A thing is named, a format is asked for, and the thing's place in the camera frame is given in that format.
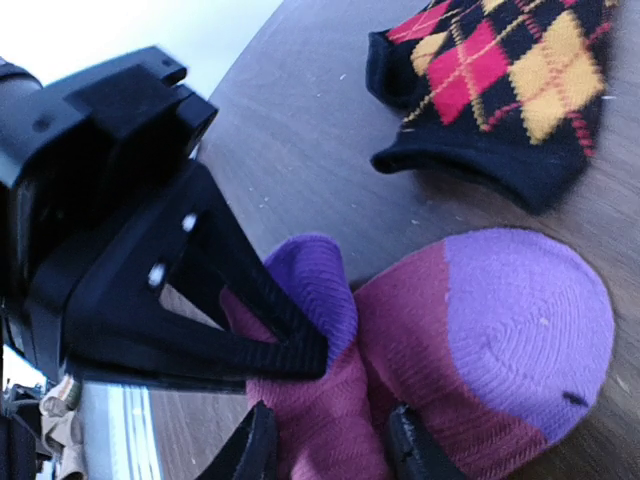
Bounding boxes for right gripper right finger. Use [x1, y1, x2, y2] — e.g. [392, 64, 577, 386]
[387, 404, 465, 480]

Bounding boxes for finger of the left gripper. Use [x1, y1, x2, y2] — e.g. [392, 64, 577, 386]
[29, 162, 328, 390]

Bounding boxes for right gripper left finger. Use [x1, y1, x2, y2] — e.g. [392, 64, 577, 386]
[197, 401, 278, 480]

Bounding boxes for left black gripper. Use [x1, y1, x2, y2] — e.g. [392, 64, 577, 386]
[1, 47, 217, 298]

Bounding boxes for maroon purple orange sock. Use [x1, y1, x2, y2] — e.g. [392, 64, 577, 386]
[246, 228, 615, 479]

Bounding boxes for black argyle sock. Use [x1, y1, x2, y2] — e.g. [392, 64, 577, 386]
[366, 0, 616, 214]

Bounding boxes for front aluminium rail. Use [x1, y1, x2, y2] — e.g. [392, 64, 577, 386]
[79, 382, 163, 480]

